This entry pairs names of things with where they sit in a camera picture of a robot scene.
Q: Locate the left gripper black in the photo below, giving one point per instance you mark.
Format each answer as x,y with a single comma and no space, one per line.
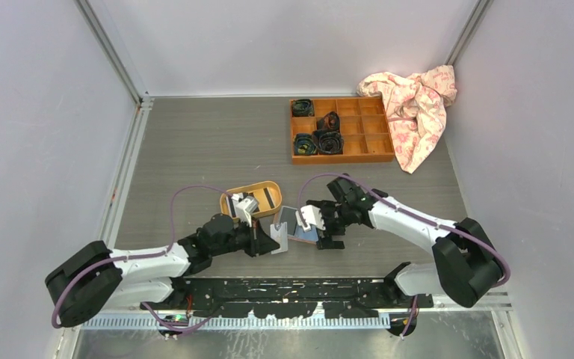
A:
265,243

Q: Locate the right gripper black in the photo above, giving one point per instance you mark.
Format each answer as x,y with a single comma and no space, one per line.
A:
326,241

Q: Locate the brown leather card holder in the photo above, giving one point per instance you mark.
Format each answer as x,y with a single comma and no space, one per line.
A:
300,235

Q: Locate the black card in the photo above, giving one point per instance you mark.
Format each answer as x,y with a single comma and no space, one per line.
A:
288,216

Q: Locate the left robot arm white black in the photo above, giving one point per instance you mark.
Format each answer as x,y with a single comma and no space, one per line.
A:
97,278

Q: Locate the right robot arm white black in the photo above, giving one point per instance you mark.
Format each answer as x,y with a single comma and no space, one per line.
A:
464,266

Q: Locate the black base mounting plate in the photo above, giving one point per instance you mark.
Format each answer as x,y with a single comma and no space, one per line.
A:
284,298

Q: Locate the rolled dark tie bottom-left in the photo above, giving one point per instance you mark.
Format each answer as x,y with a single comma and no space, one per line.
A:
305,144

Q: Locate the rolled dark tie bottom-middle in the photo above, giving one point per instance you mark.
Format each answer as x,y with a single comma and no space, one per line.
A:
328,142

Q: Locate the wooden compartment organizer box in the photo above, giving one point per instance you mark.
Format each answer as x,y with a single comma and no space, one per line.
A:
363,126

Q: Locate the rolled dark tie middle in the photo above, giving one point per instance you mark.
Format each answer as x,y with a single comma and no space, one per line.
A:
330,121

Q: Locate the rolled dark tie top-left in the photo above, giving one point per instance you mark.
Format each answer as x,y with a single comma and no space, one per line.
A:
302,108

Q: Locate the pink floral crumpled cloth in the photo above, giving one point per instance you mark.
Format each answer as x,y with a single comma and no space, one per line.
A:
415,110

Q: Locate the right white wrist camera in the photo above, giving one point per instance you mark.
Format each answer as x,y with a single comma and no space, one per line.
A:
310,217

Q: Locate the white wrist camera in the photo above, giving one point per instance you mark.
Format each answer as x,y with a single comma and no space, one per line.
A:
243,208
310,217

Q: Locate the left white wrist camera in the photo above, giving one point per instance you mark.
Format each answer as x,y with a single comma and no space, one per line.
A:
243,208

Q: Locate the aluminium frame rail front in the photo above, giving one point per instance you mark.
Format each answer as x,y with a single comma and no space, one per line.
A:
383,319

